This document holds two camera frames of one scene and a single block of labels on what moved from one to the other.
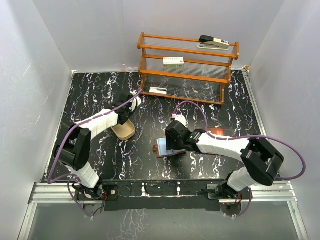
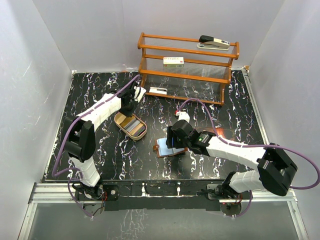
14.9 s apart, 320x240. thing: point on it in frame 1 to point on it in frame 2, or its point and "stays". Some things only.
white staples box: (173, 62) stays
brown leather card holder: (160, 148) stays
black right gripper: (171, 145) stays
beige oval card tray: (125, 131) to (119, 118)
